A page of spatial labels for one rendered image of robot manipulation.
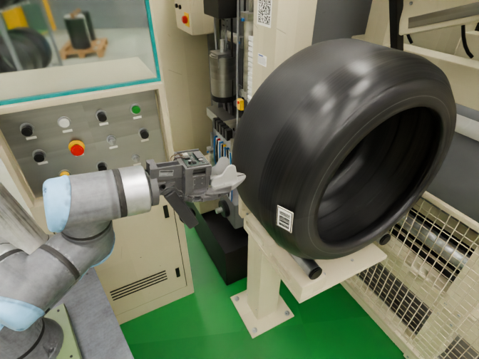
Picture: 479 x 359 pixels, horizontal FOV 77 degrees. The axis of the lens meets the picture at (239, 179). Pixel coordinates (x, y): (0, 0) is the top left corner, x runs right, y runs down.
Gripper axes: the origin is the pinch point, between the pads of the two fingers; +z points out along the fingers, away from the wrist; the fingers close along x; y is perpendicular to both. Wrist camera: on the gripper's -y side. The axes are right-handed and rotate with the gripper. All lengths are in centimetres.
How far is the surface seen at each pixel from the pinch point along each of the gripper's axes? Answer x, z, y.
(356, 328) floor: -2, 85, -113
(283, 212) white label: -9.8, 6.0, -3.5
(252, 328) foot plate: 23, 35, -118
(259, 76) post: 34.1, 23.1, 12.7
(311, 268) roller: -9.5, 21.8, -28.4
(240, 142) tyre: 9.6, 4.8, 3.8
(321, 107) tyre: -6.5, 12.2, 18.2
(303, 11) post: 26, 29, 32
